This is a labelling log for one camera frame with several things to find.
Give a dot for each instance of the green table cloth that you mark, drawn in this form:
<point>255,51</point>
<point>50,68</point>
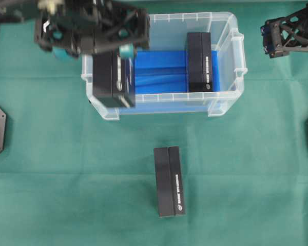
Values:
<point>69,177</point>

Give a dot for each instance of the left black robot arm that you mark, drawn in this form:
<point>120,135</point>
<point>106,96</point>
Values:
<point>22,11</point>

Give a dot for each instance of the clear plastic storage bin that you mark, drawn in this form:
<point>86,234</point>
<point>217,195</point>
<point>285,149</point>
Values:
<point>168,32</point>

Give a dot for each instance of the black camera box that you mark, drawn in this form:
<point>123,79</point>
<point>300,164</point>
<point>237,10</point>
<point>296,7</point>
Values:
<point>114,80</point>
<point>169,182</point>
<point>199,62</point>

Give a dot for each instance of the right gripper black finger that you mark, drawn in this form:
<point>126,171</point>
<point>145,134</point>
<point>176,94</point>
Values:
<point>284,35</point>

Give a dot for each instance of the blue liner sheet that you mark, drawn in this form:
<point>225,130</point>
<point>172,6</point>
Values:
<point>160,72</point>

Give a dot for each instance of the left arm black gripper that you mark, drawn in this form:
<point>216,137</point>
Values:
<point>75,28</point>

